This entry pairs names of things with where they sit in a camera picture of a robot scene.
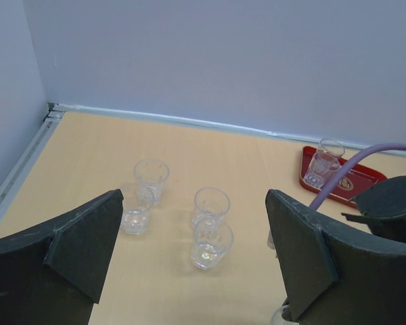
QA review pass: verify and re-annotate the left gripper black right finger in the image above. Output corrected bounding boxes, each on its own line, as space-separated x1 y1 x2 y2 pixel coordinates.
265 190 406 324

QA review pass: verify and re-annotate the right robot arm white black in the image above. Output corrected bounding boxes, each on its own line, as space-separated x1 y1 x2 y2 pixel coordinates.
342 175 406 243

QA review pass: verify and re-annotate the clear shot glass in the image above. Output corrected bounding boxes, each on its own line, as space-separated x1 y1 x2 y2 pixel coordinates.
302 138 345 189
133 158 170 204
191 218 234 270
120 183 155 234
192 187 231 226

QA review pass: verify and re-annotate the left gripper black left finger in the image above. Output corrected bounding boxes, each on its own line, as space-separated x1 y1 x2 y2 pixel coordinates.
0 189 123 324

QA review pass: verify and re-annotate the aluminium table frame rail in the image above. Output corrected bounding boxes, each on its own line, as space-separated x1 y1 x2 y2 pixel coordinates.
0 103 406 224

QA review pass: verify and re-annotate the red tray gold emblem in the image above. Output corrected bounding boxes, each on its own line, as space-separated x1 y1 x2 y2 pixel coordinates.
299 146 387 209

